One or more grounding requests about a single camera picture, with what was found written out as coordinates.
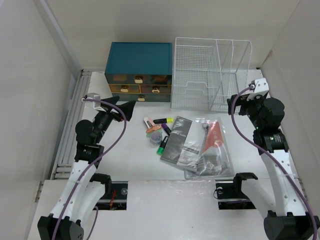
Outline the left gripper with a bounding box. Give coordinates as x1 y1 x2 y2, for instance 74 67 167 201
92 96 135 144

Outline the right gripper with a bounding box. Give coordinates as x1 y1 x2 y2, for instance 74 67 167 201
226 92 267 130

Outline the red booklet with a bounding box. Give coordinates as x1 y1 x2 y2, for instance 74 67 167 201
184 117 235 180

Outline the black spiral notebook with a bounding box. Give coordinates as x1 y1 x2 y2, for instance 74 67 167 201
160 116 211 172

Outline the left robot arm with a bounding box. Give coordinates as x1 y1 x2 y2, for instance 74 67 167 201
37 93 136 240

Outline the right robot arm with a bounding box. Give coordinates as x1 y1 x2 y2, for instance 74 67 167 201
227 91 320 240

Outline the amber middle left drawer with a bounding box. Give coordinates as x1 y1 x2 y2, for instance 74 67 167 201
109 84 141 94

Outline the teal drawer organizer box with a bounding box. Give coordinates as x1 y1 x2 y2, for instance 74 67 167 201
104 41 173 103

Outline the orange pastel highlighter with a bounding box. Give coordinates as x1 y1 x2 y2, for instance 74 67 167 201
146 124 162 134

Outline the purple cap black highlighter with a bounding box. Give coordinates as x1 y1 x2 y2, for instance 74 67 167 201
161 123 172 136

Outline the yellow cap black highlighter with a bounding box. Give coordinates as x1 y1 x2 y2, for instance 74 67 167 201
153 117 174 124

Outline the green cap black highlighter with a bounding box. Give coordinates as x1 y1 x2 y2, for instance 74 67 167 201
156 136 169 156

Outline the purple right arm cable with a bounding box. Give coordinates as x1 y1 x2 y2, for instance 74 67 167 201
226 86 320 231

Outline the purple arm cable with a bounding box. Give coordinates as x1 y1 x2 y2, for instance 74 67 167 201
226 86 320 231
51 97 127 240

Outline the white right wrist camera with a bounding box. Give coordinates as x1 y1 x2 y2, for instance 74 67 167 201
246 78 269 101

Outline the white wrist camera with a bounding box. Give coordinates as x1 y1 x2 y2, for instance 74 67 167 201
246 78 269 101
81 92 106 112

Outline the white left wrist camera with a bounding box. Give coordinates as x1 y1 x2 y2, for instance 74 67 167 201
81 92 106 112

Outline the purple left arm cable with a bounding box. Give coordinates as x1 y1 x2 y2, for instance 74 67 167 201
51 97 127 240

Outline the white wire file rack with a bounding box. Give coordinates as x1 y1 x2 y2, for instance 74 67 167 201
170 37 252 113

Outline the aluminium rail frame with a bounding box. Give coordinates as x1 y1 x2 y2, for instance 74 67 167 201
49 70 92 180

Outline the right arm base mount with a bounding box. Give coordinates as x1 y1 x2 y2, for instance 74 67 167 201
213 181 256 210

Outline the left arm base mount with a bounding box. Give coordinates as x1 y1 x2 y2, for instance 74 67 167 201
96 181 128 211

